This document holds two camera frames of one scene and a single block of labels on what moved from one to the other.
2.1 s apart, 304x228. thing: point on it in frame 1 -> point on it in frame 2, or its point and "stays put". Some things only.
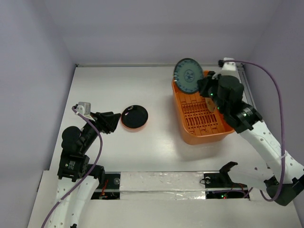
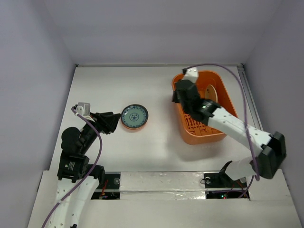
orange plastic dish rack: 200,125 stays put
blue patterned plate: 187,73 -> 134,116
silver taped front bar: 162,185 stays put
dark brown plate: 134,116 stays put
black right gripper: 205,86 -> 181,92
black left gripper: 107,124 stays put
